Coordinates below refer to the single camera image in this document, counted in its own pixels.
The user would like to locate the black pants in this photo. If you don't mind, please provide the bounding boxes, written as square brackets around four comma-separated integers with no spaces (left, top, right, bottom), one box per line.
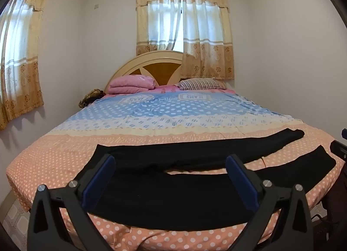
[71,128,337,232]

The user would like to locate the polka dot bed cover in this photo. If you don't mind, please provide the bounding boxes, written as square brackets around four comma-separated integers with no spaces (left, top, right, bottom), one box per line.
[7,90,344,250]

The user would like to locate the striped pillow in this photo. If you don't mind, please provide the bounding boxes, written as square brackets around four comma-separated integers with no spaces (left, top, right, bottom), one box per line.
[176,78,226,90]

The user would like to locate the beige curtain side window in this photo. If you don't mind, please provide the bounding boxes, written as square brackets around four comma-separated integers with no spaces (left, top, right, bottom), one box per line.
[1,0,46,130]

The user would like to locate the brown patterned bag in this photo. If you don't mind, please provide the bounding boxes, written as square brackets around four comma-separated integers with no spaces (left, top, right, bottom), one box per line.
[79,89,106,108]

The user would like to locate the folded pink blanket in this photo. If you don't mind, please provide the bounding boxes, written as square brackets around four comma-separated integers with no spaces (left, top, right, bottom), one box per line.
[107,74,158,94]

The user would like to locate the beige wooden headboard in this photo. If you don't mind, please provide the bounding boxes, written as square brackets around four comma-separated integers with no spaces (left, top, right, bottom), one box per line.
[104,50,183,93]

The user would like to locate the beige curtain back window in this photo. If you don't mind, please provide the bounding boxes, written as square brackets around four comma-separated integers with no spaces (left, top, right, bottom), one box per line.
[136,0,235,80]

